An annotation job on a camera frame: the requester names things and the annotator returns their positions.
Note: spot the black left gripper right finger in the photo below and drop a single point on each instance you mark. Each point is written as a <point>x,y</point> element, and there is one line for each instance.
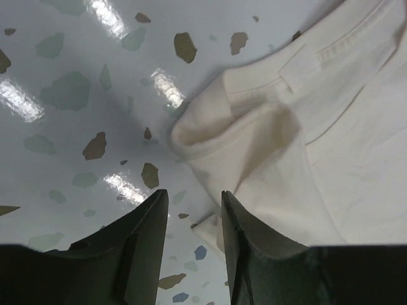
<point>265,267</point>

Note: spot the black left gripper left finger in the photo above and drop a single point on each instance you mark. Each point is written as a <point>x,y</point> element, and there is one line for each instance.
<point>118,264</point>

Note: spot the cream white t shirt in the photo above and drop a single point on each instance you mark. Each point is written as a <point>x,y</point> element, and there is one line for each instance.
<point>312,139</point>

